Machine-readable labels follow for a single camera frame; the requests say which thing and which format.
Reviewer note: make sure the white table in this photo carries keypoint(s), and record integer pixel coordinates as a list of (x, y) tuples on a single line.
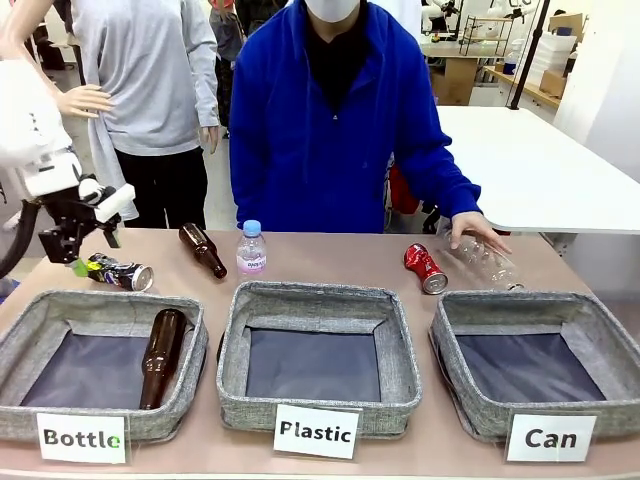
[(530, 165)]

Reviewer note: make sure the figure in grey hoodie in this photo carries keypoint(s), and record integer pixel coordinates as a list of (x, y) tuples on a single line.
[(145, 90)]

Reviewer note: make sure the small cardboard box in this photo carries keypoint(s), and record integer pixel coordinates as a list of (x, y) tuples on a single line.
[(554, 82)]

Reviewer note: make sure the clear plastic bottle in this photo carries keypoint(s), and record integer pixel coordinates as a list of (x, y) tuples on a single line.
[(487, 265)]

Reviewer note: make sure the person in dark clothes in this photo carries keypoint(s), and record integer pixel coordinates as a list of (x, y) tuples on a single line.
[(227, 50)]

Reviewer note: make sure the crushed red cola can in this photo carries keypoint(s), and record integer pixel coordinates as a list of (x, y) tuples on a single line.
[(425, 267)]

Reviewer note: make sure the white Plastic label sign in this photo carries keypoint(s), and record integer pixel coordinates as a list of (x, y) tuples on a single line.
[(316, 432)]

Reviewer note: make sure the crushed dark blue can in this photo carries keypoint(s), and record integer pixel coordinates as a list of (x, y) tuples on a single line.
[(122, 272)]

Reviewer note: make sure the blue white jug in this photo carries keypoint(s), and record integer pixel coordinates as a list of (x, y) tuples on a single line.
[(513, 62)]

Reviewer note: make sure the black pole stand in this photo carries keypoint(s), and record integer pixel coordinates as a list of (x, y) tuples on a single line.
[(530, 55)]

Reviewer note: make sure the white cylinder wrist mount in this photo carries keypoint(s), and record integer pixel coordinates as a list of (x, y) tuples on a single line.
[(116, 202)]

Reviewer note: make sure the wooden workbench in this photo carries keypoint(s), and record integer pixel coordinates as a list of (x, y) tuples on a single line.
[(457, 80)]

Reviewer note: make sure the small pink-label water bottle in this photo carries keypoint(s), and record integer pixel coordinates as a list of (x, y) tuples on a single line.
[(251, 252)]

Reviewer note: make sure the white face mask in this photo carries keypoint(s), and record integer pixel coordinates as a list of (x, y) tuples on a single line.
[(330, 9)]

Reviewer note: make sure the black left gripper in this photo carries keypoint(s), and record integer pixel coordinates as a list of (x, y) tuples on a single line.
[(65, 235)]

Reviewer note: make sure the red object behind person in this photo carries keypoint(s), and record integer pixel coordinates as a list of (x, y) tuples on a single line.
[(402, 195)]

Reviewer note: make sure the brown glass bottle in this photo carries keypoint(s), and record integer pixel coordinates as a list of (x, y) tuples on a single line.
[(160, 360), (202, 247)]

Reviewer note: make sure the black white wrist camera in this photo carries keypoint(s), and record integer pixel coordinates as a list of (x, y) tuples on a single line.
[(90, 189)]

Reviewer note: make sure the stack of white foam boxes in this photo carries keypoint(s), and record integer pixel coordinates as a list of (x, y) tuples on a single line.
[(552, 52)]

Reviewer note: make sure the grey fabric basket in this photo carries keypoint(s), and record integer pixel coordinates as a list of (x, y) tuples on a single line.
[(40, 420), (500, 307), (320, 300)]

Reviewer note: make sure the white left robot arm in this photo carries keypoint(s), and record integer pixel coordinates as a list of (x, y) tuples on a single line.
[(30, 130)]

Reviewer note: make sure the person's left hand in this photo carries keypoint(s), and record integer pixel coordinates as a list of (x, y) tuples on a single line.
[(472, 225)]

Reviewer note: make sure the white Can label sign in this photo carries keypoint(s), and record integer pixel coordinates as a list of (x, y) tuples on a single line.
[(551, 439)]

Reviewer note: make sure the large cardboard box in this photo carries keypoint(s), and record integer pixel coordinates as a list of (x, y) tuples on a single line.
[(567, 24)]

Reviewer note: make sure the person's right forearm blue sleeve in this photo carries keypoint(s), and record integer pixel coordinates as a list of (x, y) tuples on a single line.
[(250, 195)]

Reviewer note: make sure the white Bottle label sign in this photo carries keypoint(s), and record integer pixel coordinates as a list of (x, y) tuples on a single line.
[(82, 439)]

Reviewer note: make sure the person's left forearm blue sleeve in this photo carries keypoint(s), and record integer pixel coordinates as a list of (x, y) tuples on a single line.
[(445, 175)]

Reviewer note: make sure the person in blue hoodie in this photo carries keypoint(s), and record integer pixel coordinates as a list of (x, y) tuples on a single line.
[(320, 150)]

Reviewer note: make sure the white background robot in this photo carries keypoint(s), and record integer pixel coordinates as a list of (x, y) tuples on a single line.
[(500, 20), (432, 12)]

